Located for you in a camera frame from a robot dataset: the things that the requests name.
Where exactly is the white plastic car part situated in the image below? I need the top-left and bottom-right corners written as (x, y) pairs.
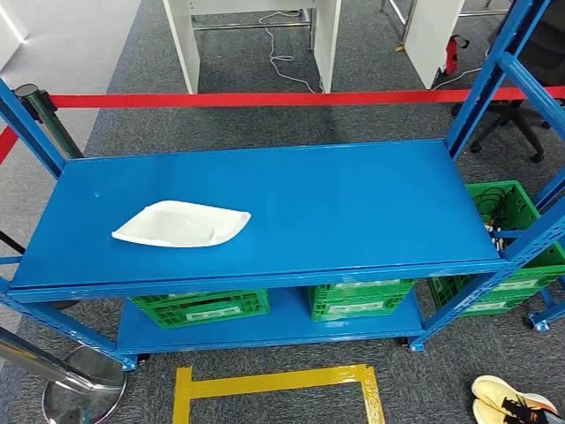
top-left (111, 200), bottom-right (252, 249)

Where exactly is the blue metal shelf rack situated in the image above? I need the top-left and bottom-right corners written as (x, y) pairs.
top-left (0, 0), bottom-right (565, 373)

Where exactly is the long red barrier belt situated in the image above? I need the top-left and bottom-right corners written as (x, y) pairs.
top-left (48, 86), bottom-right (565, 110)

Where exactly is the green plastic crate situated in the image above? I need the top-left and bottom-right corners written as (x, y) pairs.
top-left (307, 278), bottom-right (416, 323)
top-left (128, 289), bottom-right (271, 330)

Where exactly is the white desk with metal bar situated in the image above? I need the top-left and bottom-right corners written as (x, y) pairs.
top-left (162, 0), bottom-right (343, 95)

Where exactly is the red bag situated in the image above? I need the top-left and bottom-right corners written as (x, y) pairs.
top-left (443, 34), bottom-right (471, 76)

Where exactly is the pale yellow sneaker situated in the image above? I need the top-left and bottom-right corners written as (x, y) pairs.
top-left (471, 398), bottom-right (548, 424)
top-left (471, 375), bottom-right (559, 418)

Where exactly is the thin black pole stand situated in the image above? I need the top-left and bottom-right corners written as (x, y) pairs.
top-left (0, 230), bottom-right (26, 257)

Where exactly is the short red barrier belt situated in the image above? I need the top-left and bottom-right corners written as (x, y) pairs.
top-left (0, 125), bottom-right (20, 166)

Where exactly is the black office chair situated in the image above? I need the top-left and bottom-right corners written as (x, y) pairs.
top-left (450, 0), bottom-right (565, 163)

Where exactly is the white floor cable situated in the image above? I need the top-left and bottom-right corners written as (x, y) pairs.
top-left (432, 65), bottom-right (483, 91)
top-left (258, 8), bottom-right (325, 95)

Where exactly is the black cable bundle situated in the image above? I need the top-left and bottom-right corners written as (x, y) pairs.
top-left (471, 186), bottom-right (513, 226)

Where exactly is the green crate holding cables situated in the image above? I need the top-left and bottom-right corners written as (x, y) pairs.
top-left (425, 179), bottom-right (565, 318)

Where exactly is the bright chrome stanchion post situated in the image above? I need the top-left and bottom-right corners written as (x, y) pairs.
top-left (0, 326), bottom-right (128, 424)

